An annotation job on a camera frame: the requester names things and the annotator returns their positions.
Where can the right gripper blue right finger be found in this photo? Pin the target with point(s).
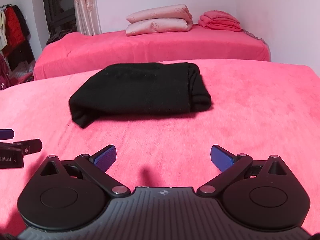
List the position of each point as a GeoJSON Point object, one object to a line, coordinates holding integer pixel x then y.
{"type": "Point", "coordinates": [232, 167]}

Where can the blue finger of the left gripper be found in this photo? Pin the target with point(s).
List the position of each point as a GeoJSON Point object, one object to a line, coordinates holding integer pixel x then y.
{"type": "Point", "coordinates": [6, 134]}

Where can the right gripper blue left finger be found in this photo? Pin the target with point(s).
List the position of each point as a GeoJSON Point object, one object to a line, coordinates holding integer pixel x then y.
{"type": "Point", "coordinates": [94, 168]}

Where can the black knit pants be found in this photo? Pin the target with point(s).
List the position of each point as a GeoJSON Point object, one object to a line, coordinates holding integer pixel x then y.
{"type": "Point", "coordinates": [140, 89]}

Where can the pink plush bed cover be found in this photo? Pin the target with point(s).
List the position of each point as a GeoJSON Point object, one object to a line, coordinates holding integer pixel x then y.
{"type": "Point", "coordinates": [259, 108]}

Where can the far pink bed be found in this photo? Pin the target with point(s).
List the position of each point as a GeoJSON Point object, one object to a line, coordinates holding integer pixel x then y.
{"type": "Point", "coordinates": [76, 53]}

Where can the patterned pink curtain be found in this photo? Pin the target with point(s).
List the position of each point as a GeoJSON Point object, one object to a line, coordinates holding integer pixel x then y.
{"type": "Point", "coordinates": [87, 18]}

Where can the dark wooden cabinet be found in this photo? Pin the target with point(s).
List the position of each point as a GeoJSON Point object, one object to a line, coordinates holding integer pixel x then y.
{"type": "Point", "coordinates": [60, 15]}

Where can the folded pink blanket stack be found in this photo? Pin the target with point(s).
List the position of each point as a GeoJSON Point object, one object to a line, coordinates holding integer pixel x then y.
{"type": "Point", "coordinates": [219, 20]}

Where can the lower pink pillow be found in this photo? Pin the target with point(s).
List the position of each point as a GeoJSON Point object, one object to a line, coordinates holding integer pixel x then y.
{"type": "Point", "coordinates": [158, 25]}

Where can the pink pillow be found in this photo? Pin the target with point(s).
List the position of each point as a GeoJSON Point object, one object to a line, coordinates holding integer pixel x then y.
{"type": "Point", "coordinates": [158, 25]}
{"type": "Point", "coordinates": [172, 11]}

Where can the upper pink pillow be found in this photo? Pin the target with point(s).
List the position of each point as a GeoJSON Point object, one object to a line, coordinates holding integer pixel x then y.
{"type": "Point", "coordinates": [172, 11]}

